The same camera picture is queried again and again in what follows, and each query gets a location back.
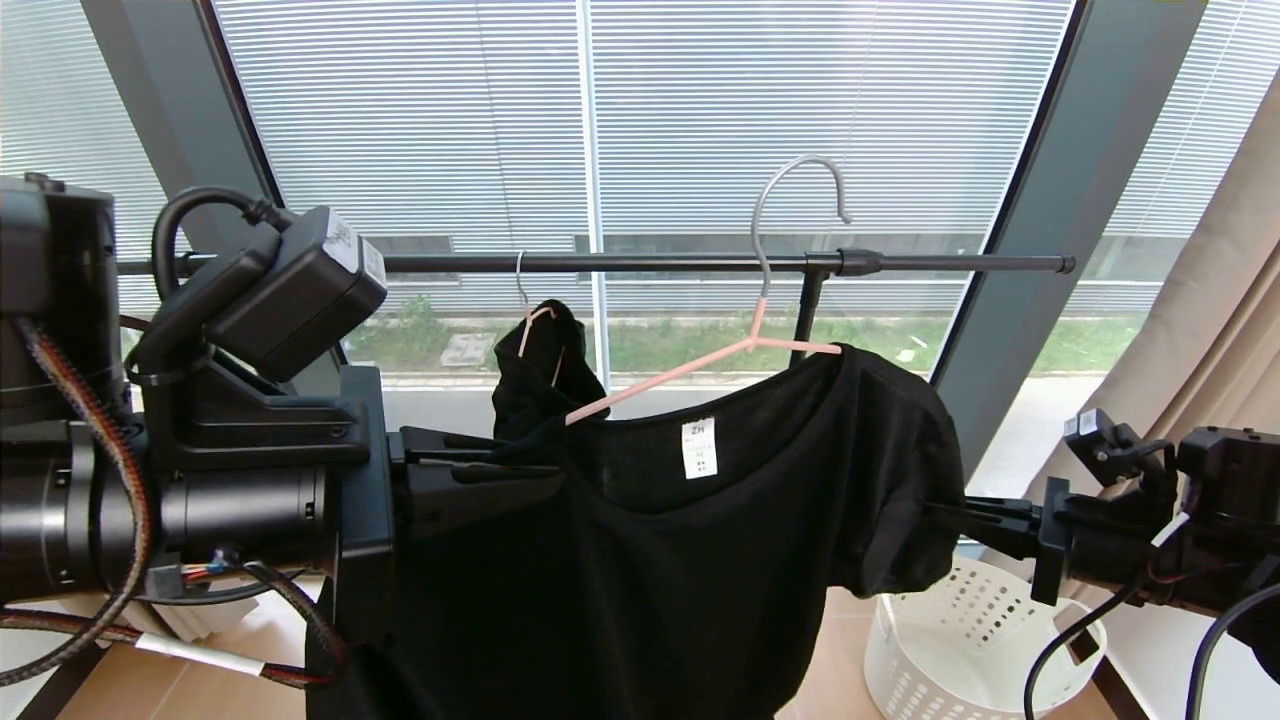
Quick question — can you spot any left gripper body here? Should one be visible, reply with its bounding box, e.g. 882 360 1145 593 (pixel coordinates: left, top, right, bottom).
0 365 397 642

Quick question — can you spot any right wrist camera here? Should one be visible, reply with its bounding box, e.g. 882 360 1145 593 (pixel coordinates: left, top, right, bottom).
1063 408 1179 501

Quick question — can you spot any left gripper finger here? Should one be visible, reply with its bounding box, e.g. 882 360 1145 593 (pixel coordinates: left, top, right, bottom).
394 465 567 542
391 427 507 467

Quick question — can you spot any window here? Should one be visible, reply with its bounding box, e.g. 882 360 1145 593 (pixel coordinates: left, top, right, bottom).
0 0 1280 481

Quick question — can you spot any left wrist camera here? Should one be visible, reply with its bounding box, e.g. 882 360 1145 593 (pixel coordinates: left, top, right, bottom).
150 205 389 471

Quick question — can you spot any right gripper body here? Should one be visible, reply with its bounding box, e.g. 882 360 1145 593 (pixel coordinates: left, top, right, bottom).
1030 477 1197 608

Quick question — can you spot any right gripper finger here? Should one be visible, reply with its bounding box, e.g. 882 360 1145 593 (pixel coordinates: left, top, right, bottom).
985 526 1038 564
960 496 1038 532

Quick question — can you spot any black clothes rack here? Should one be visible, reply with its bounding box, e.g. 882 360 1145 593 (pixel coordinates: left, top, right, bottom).
118 248 1076 367

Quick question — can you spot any white laundry basket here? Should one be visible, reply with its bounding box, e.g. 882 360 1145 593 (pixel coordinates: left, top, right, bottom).
863 555 1109 720

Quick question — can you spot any pink clothes hanger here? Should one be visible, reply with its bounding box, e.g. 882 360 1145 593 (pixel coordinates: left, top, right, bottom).
565 155 853 428
513 250 567 388

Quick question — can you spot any black garment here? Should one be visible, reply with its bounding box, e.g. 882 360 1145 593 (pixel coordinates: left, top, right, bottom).
490 298 611 441

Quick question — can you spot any black short-sleeved shirt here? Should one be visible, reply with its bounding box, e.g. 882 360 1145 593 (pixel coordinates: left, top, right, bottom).
305 340 966 720

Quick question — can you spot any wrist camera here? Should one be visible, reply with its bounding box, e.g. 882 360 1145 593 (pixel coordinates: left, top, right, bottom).
150 205 389 471
1063 408 1179 501

